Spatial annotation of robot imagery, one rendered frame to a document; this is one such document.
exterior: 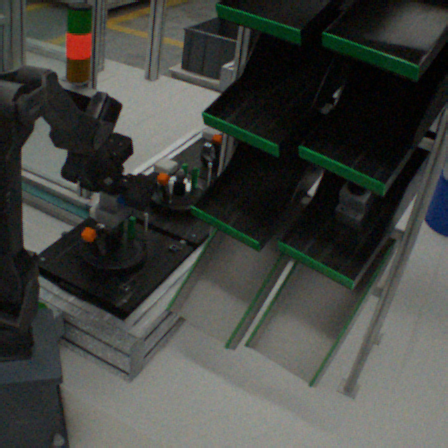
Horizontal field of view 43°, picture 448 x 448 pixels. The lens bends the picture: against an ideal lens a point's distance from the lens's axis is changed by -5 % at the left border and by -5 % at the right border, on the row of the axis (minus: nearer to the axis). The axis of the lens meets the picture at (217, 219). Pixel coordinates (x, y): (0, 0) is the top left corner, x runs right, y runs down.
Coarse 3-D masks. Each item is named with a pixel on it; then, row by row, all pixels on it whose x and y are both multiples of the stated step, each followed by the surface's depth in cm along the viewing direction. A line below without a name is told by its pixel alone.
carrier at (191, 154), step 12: (204, 132) 165; (216, 132) 165; (192, 144) 162; (204, 144) 163; (180, 156) 155; (192, 156) 156; (204, 156) 153; (180, 168) 150; (192, 168) 151; (204, 168) 152; (216, 168) 151
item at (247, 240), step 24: (312, 120) 103; (240, 144) 96; (240, 168) 99; (264, 168) 98; (288, 168) 97; (312, 168) 91; (216, 192) 96; (240, 192) 96; (264, 192) 95; (288, 192) 94; (216, 216) 93; (240, 216) 93; (264, 216) 92; (288, 216) 92; (240, 240) 90; (264, 240) 88
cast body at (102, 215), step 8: (112, 192) 109; (120, 192) 109; (104, 200) 110; (112, 200) 109; (96, 208) 110; (104, 208) 110; (112, 208) 110; (120, 208) 110; (128, 208) 113; (96, 216) 111; (104, 216) 110; (112, 216) 109; (120, 216) 111; (112, 224) 110
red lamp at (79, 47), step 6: (66, 36) 112; (72, 36) 110; (78, 36) 110; (84, 36) 111; (90, 36) 112; (72, 42) 111; (78, 42) 111; (84, 42) 111; (90, 42) 113; (72, 48) 111; (78, 48) 111; (84, 48) 112; (90, 48) 114; (66, 54) 113; (72, 54) 112; (78, 54) 112; (84, 54) 113; (90, 54) 115
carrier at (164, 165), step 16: (160, 160) 148; (176, 176) 134; (192, 176) 138; (208, 176) 134; (160, 192) 136; (176, 192) 135; (192, 192) 138; (160, 208) 132; (176, 208) 131; (160, 224) 129; (176, 224) 130; (192, 224) 131; (208, 224) 131; (176, 240) 127; (192, 240) 126
